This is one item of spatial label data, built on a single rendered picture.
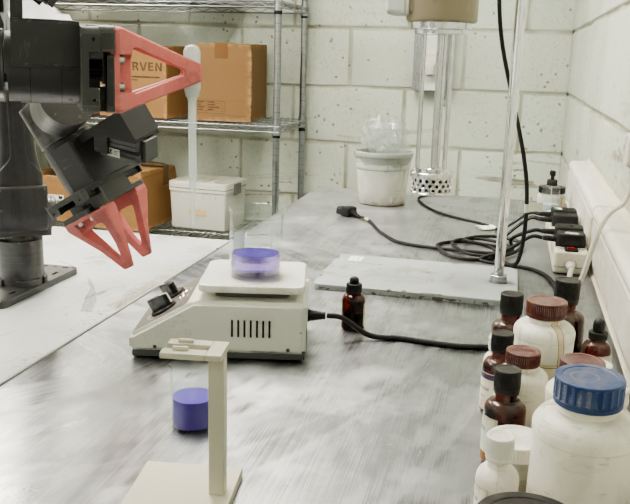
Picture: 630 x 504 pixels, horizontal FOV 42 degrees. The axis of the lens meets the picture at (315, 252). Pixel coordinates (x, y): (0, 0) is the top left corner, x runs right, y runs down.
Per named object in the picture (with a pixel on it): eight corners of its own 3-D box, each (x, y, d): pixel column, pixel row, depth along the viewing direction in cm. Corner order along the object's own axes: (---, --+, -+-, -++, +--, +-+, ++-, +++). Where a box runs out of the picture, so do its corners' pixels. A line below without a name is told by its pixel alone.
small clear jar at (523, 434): (546, 514, 63) (552, 452, 62) (485, 510, 64) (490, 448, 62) (536, 484, 68) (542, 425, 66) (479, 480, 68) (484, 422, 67)
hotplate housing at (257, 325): (128, 359, 93) (126, 291, 91) (152, 322, 105) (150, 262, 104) (324, 365, 93) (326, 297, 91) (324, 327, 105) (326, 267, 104)
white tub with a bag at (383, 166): (342, 198, 201) (345, 110, 196) (394, 196, 206) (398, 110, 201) (367, 209, 188) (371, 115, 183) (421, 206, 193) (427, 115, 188)
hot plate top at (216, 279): (196, 292, 91) (196, 284, 91) (210, 265, 103) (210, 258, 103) (304, 295, 91) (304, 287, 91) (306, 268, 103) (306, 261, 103)
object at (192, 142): (187, 226, 72) (185, 45, 68) (185, 224, 73) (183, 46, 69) (200, 225, 72) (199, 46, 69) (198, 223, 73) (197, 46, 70)
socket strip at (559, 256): (552, 273, 135) (554, 247, 134) (544, 227, 173) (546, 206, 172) (587, 276, 134) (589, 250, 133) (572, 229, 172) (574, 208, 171)
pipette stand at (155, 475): (115, 521, 61) (110, 357, 58) (148, 469, 68) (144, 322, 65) (221, 530, 60) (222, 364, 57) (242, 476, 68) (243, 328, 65)
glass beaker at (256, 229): (224, 284, 93) (224, 211, 91) (231, 270, 99) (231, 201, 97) (285, 286, 93) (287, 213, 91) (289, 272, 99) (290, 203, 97)
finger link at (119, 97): (192, 32, 73) (82, 26, 70) (207, 30, 66) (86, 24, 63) (191, 109, 74) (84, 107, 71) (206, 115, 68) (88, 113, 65)
